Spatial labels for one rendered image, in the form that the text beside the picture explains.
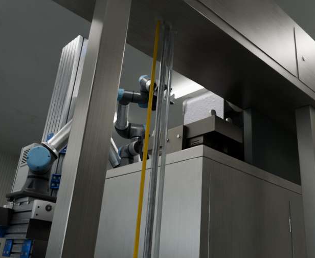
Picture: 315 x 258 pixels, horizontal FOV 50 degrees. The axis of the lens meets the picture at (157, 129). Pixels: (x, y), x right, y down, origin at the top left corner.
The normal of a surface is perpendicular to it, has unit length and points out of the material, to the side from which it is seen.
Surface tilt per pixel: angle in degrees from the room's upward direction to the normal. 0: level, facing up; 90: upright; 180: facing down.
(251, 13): 90
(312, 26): 180
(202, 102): 90
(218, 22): 90
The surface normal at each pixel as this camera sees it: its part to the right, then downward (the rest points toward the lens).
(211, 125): -0.75, -0.31
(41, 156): 0.16, -0.26
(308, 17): -0.08, 0.92
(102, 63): 0.65, -0.24
